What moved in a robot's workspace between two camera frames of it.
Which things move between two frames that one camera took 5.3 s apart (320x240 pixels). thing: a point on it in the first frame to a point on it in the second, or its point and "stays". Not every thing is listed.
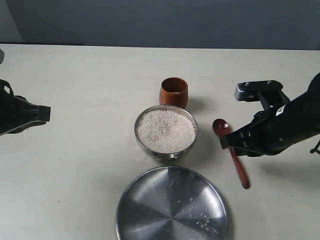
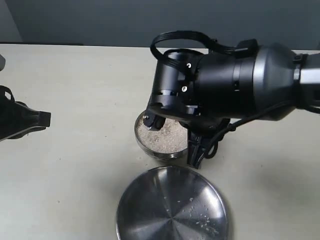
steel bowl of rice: [166, 132] stays
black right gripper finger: [254, 139] to [199, 146]
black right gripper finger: [270, 91] to [153, 122]
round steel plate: [173, 203] stays
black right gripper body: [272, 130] to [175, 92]
